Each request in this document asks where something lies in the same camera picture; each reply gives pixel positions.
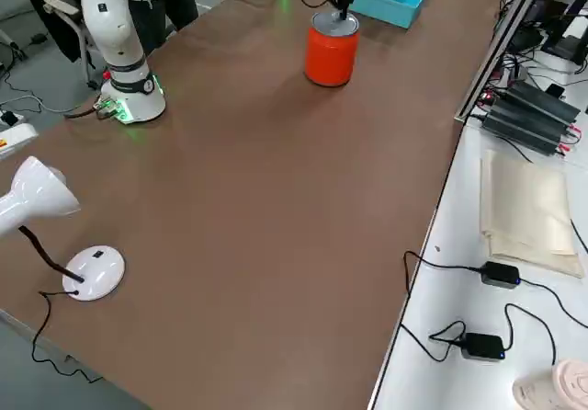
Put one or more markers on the beige folded cloth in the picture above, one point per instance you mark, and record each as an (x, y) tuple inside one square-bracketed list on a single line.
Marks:
[(523, 208)]

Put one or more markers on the black power adapter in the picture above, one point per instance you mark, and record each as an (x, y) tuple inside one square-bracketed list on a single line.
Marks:
[(482, 346), (500, 274)]

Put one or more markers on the white power strip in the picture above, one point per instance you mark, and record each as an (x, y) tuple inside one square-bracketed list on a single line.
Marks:
[(9, 117)]

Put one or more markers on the black monitor stand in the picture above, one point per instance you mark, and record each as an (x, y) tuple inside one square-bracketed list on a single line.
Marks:
[(562, 37)]

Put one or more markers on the white desk lamp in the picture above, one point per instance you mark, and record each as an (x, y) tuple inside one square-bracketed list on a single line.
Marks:
[(41, 194)]

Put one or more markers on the orange cylindrical bin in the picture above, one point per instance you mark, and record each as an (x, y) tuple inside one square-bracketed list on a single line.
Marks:
[(331, 60)]

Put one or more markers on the white control box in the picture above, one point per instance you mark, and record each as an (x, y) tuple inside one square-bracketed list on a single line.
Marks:
[(14, 141)]

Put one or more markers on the black phone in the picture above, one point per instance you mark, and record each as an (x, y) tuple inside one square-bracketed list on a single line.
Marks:
[(556, 91)]

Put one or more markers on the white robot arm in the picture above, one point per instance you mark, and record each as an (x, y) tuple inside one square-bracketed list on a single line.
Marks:
[(115, 37)]

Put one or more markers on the black power supply unit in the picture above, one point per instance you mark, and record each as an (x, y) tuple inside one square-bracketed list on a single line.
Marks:
[(537, 102), (519, 129)]

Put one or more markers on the blue plastic tray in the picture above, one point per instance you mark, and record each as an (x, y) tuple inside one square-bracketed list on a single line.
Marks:
[(390, 7)]

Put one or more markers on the aluminium camera post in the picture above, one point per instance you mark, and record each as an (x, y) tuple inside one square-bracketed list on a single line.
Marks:
[(500, 47)]

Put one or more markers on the pink round object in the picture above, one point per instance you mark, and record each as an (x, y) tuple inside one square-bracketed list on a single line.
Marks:
[(560, 384)]

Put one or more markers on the grey office chair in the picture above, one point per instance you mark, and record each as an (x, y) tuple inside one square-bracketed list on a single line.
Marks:
[(59, 4)]

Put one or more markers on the grey round bin lid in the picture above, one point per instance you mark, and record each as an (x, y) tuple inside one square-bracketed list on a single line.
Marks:
[(331, 27)]

